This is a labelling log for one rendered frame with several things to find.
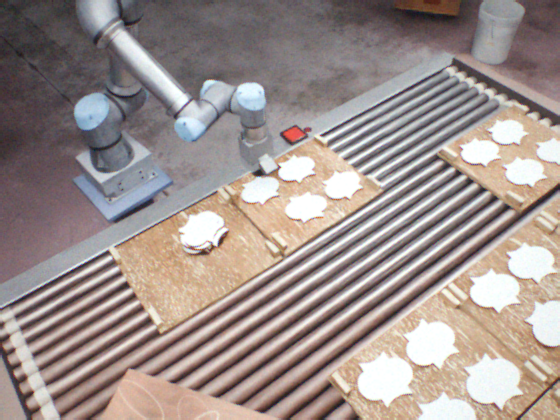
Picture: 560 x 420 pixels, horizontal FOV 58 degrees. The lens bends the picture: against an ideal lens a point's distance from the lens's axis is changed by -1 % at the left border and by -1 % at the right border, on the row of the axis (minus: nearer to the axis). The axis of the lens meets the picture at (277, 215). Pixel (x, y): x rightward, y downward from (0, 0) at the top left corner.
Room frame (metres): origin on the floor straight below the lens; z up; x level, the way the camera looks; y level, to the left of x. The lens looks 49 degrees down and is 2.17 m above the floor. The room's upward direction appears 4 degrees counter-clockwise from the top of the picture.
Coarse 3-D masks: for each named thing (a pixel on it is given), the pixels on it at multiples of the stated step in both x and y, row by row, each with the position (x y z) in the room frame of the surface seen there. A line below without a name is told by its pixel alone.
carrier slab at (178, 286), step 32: (160, 224) 1.06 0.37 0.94; (224, 224) 1.05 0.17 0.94; (128, 256) 0.94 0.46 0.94; (160, 256) 0.94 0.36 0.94; (192, 256) 0.93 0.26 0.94; (224, 256) 0.92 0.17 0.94; (256, 256) 0.91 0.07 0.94; (160, 288) 0.82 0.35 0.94; (192, 288) 0.81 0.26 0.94; (224, 288) 0.81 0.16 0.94
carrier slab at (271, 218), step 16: (304, 144) 1.39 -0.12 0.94; (288, 160) 1.32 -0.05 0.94; (320, 160) 1.31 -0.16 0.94; (336, 160) 1.30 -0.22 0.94; (272, 176) 1.24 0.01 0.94; (320, 176) 1.23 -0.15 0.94; (240, 192) 1.18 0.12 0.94; (288, 192) 1.16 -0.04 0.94; (304, 192) 1.16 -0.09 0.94; (320, 192) 1.15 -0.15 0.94; (368, 192) 1.14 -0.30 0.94; (240, 208) 1.11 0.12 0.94; (256, 208) 1.10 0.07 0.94; (272, 208) 1.10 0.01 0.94; (336, 208) 1.08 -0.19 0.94; (352, 208) 1.07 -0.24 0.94; (256, 224) 1.04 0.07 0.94; (272, 224) 1.03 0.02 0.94; (288, 224) 1.03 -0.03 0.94; (320, 224) 1.02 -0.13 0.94; (272, 240) 0.97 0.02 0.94; (288, 240) 0.96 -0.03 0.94; (304, 240) 0.96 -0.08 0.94
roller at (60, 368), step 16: (496, 96) 1.62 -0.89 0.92; (480, 112) 1.53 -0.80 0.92; (448, 128) 1.45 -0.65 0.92; (464, 128) 1.47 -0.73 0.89; (416, 144) 1.38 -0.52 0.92; (432, 144) 1.38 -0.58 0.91; (400, 160) 1.30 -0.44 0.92; (384, 176) 1.24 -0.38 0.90; (128, 320) 0.73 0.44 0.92; (144, 320) 0.73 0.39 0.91; (112, 336) 0.69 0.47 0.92; (80, 352) 0.64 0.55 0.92; (96, 352) 0.65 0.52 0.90; (48, 368) 0.60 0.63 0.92; (64, 368) 0.60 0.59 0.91; (32, 384) 0.56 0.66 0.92; (48, 384) 0.57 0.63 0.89
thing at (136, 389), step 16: (128, 384) 0.49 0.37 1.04; (144, 384) 0.49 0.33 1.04; (160, 384) 0.49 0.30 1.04; (112, 400) 0.46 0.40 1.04; (128, 400) 0.46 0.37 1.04; (144, 400) 0.45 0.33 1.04; (160, 400) 0.45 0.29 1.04; (176, 400) 0.45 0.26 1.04; (192, 400) 0.45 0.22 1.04; (208, 400) 0.44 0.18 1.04; (112, 416) 0.42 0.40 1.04; (128, 416) 0.42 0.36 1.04; (144, 416) 0.42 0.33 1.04; (160, 416) 0.41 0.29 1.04; (176, 416) 0.41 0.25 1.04; (192, 416) 0.41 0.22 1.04; (208, 416) 0.41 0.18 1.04; (224, 416) 0.41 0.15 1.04; (240, 416) 0.40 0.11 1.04; (256, 416) 0.40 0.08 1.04; (272, 416) 0.40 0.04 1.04
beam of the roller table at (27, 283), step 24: (408, 72) 1.82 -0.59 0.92; (432, 72) 1.81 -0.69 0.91; (360, 96) 1.68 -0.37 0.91; (384, 96) 1.67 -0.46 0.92; (312, 120) 1.55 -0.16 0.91; (336, 120) 1.54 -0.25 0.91; (288, 144) 1.42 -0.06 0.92; (240, 168) 1.32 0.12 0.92; (192, 192) 1.21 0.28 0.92; (216, 192) 1.22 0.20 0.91; (144, 216) 1.12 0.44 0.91; (168, 216) 1.12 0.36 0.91; (96, 240) 1.03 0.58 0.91; (120, 240) 1.03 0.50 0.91; (48, 264) 0.95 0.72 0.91; (72, 264) 0.94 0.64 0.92; (0, 288) 0.87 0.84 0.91; (24, 288) 0.87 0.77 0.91
